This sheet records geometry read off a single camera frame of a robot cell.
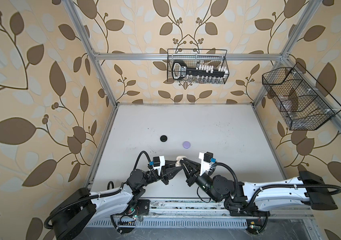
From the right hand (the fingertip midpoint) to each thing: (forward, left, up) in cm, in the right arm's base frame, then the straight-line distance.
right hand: (181, 163), depth 63 cm
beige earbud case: (+2, +1, 0) cm, 3 cm away
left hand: (0, 0, -2) cm, 2 cm away
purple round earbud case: (+24, -5, -26) cm, 35 cm away
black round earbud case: (+29, +10, -25) cm, 39 cm away
